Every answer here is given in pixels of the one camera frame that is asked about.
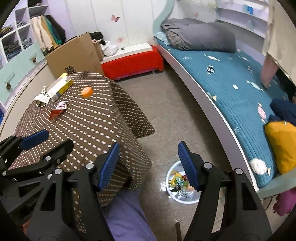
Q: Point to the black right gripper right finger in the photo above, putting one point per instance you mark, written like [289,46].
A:
[229,207]

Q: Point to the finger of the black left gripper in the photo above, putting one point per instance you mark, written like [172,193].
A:
[58,154]
[34,140]

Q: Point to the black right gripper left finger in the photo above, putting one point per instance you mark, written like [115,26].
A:
[68,208]

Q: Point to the red snack packet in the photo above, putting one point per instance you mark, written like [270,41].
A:
[59,109]

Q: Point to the white trash bin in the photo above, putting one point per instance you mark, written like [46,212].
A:
[178,186]

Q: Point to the white green leaflet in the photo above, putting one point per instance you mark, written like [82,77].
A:
[42,99]

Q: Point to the magenta cloth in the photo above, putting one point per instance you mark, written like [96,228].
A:
[285,202]

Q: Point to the brown dotted tablecloth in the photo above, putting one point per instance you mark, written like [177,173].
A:
[93,124]

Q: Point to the white yellow carton box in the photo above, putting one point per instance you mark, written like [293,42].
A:
[59,87]

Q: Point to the mint drawer cabinet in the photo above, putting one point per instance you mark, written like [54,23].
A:
[18,67]

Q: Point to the orange round lid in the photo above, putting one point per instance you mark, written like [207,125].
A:
[87,92]

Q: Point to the yellow cushion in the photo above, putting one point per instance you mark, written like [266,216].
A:
[281,136]

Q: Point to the brown cardboard box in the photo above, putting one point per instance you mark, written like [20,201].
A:
[76,55]

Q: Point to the hanging clothes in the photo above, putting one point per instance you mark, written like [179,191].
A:
[48,33]

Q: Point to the white shelf unit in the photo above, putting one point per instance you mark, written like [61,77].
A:
[20,42]

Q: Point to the navy cushion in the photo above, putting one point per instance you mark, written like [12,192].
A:
[283,111]

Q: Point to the white plastic bag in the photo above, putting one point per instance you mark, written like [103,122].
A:
[109,49]

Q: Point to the red bench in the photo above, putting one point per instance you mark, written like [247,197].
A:
[131,61]

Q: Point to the blue patterned mattress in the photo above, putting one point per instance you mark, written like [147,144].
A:
[232,80]

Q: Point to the beige hanging garment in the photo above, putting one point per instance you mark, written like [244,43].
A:
[279,45]

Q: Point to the grey folded duvet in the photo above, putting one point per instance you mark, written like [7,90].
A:
[194,35]

